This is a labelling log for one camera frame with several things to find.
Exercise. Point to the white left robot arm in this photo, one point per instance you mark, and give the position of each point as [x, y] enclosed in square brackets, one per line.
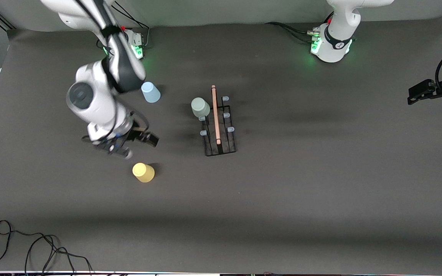
[334, 42]

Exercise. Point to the light blue plastic cup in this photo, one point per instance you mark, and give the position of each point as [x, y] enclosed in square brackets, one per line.
[150, 92]

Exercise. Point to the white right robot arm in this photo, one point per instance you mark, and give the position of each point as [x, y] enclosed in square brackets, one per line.
[98, 96]

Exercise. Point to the pale green plastic cup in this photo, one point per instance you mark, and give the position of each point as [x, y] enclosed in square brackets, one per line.
[200, 108]

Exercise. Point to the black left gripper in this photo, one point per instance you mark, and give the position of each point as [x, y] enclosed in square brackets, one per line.
[431, 89]

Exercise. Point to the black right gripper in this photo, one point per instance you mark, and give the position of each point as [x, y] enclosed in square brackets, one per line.
[135, 135]

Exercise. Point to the yellow plastic cup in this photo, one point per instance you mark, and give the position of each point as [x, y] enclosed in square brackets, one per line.
[143, 172]

